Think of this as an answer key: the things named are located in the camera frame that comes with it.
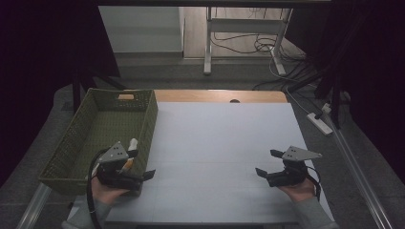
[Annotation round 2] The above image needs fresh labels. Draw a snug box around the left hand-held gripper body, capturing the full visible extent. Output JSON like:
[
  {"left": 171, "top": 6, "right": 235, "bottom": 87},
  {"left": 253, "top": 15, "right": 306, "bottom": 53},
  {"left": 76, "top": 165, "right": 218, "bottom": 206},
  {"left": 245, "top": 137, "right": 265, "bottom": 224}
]
[{"left": 95, "top": 141, "right": 146, "bottom": 192}]

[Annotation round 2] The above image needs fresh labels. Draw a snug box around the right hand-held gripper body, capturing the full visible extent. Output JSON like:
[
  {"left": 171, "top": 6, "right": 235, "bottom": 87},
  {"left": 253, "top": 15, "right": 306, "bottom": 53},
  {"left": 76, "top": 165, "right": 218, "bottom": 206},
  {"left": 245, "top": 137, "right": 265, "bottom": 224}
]
[{"left": 266, "top": 145, "right": 323, "bottom": 188}]

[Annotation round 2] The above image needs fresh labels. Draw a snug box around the white cloth with coloured spots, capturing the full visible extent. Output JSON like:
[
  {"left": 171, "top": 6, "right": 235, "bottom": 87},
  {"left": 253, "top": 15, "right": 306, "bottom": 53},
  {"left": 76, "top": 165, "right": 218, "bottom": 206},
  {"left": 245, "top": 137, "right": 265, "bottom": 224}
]
[{"left": 122, "top": 137, "right": 139, "bottom": 175}]

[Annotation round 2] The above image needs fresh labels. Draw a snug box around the green woven basket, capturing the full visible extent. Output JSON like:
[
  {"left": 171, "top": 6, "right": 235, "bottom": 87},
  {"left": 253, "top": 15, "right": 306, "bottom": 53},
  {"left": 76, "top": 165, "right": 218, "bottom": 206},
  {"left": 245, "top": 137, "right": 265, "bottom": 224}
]
[{"left": 37, "top": 88, "right": 160, "bottom": 197}]

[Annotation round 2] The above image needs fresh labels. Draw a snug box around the person's right hand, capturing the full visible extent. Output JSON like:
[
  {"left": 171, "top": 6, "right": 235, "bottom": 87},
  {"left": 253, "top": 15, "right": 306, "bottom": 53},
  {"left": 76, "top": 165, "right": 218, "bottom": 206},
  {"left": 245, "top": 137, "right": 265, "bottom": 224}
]
[{"left": 278, "top": 177, "right": 318, "bottom": 204}]

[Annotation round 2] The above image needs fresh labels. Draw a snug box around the person's left hand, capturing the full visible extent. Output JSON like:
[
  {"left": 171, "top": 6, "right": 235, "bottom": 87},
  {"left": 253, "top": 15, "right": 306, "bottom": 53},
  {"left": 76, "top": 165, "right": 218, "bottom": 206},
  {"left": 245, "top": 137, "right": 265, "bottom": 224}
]
[{"left": 90, "top": 176, "right": 130, "bottom": 206}]

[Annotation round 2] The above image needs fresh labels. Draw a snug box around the white power strip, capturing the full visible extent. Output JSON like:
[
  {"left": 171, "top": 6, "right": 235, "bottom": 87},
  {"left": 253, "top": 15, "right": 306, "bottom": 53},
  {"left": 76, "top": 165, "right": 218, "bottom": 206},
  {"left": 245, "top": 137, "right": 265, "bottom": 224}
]
[{"left": 306, "top": 112, "right": 334, "bottom": 136}]

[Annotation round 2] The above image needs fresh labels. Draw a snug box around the dark curtain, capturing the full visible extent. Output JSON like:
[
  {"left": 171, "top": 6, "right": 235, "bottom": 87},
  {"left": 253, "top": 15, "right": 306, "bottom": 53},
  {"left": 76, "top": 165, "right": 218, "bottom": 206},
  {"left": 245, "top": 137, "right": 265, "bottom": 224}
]
[
  {"left": 0, "top": 0, "right": 121, "bottom": 189},
  {"left": 285, "top": 0, "right": 405, "bottom": 177}
]

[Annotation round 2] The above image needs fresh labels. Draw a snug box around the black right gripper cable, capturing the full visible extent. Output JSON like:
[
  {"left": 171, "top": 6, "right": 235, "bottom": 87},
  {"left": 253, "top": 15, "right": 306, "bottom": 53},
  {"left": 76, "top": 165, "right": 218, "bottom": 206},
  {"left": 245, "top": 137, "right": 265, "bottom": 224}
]
[{"left": 305, "top": 165, "right": 322, "bottom": 202}]

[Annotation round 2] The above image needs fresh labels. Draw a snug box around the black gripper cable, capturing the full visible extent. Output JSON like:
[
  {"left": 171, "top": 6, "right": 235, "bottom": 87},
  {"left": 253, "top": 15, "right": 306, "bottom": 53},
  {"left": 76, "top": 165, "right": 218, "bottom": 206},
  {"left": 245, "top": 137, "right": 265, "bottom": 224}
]
[
  {"left": 86, "top": 147, "right": 111, "bottom": 229},
  {"left": 305, "top": 165, "right": 322, "bottom": 202}
]

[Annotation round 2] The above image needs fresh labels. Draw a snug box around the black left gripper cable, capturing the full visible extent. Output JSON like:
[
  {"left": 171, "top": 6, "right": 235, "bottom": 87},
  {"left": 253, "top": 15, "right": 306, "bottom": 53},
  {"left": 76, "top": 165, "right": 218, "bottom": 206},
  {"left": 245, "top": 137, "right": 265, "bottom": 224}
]
[{"left": 86, "top": 147, "right": 111, "bottom": 229}]

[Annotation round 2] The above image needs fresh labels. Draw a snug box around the white floor cable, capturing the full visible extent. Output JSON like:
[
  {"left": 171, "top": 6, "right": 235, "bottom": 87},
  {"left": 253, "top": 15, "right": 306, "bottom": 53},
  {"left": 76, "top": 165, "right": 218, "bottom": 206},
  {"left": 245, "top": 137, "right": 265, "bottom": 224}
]
[{"left": 268, "top": 53, "right": 314, "bottom": 116}]

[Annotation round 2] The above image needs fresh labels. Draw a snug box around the aluminium rail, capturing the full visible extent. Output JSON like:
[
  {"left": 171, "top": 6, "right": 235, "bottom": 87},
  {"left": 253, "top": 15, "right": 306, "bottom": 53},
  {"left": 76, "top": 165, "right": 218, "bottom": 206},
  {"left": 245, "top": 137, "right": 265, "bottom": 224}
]
[
  {"left": 14, "top": 182, "right": 53, "bottom": 229},
  {"left": 323, "top": 113, "right": 395, "bottom": 229}
]

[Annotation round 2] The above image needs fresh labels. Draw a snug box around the tangle of black floor cables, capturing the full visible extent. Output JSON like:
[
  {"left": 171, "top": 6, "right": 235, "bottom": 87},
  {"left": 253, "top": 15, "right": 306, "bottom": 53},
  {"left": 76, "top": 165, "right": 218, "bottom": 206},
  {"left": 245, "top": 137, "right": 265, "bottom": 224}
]
[{"left": 212, "top": 31, "right": 319, "bottom": 94}]

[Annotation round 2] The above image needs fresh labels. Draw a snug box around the white metal desk frame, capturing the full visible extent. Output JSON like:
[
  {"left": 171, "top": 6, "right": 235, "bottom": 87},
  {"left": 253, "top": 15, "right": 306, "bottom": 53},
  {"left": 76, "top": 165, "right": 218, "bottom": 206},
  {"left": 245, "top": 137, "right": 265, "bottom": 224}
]
[{"left": 203, "top": 6, "right": 295, "bottom": 76}]

